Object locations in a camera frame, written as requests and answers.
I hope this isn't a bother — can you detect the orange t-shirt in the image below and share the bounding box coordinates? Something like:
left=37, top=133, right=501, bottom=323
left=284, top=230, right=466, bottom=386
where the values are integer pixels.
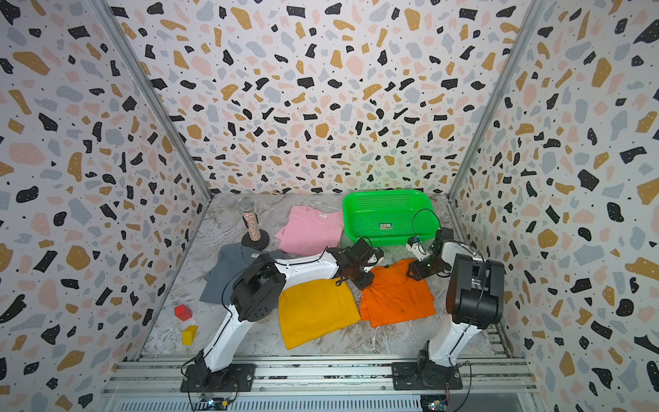
left=360, top=259, right=436, bottom=328

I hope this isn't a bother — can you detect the pink t-shirt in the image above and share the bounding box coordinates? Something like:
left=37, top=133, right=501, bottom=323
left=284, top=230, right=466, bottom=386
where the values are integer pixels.
left=276, top=206, right=344, bottom=257

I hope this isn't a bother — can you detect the green plastic basket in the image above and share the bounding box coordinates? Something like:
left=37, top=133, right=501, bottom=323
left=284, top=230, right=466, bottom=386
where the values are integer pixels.
left=343, top=190, right=441, bottom=247

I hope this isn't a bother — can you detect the yellow t-shirt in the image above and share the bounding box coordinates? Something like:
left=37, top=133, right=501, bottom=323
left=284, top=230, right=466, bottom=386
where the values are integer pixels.
left=278, top=279, right=361, bottom=350

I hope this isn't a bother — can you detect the grey t-shirt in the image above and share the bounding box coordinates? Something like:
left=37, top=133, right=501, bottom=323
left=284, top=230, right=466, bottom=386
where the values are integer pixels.
left=199, top=244, right=287, bottom=306

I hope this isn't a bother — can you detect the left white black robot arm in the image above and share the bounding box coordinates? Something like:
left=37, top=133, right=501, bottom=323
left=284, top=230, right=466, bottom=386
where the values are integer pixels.
left=184, top=238, right=384, bottom=389

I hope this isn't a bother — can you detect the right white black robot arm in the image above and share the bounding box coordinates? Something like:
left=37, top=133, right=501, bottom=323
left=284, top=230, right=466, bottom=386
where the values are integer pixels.
left=406, top=229, right=506, bottom=389

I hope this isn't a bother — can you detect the sprinkle tube on black base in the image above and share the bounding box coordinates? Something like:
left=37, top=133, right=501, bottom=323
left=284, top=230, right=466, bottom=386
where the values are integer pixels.
left=238, top=197, right=269, bottom=251

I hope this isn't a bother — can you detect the right circuit board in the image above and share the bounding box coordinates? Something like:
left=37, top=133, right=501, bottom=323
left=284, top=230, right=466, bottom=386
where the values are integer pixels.
left=420, top=395, right=449, bottom=412

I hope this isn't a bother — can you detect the circuit board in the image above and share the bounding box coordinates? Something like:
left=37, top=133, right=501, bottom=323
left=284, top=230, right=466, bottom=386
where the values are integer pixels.
left=199, top=394, right=233, bottom=411
left=420, top=395, right=449, bottom=412

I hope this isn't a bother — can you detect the red block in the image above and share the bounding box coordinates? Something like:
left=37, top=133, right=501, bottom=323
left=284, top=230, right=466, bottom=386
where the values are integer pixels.
left=173, top=304, right=193, bottom=322

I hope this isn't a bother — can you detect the yellow block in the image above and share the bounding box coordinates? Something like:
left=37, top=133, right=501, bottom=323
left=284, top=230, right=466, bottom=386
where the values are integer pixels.
left=181, top=325, right=198, bottom=346

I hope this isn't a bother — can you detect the left circuit board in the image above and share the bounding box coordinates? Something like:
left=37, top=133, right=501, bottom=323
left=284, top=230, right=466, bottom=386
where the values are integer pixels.
left=199, top=394, right=233, bottom=411

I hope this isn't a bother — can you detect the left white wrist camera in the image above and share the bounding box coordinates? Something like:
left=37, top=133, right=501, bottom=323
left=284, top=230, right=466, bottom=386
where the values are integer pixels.
left=362, top=248, right=384, bottom=271

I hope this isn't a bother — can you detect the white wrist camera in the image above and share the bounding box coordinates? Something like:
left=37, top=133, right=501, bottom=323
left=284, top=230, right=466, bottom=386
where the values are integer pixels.
left=362, top=248, right=384, bottom=271
left=406, top=236, right=428, bottom=260

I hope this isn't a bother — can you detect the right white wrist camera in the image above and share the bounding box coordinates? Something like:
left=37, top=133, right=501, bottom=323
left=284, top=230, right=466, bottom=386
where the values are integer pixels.
left=406, top=236, right=428, bottom=260

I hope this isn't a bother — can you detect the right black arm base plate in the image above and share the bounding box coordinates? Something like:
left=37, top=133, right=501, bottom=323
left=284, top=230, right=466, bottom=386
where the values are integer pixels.
left=391, top=362, right=463, bottom=391

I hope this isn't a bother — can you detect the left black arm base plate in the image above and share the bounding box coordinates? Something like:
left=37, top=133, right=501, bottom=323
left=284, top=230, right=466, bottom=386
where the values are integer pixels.
left=180, top=363, right=256, bottom=393

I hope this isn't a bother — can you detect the aluminium front rail frame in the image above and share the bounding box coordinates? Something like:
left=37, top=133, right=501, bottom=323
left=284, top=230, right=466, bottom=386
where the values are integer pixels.
left=101, top=355, right=544, bottom=411

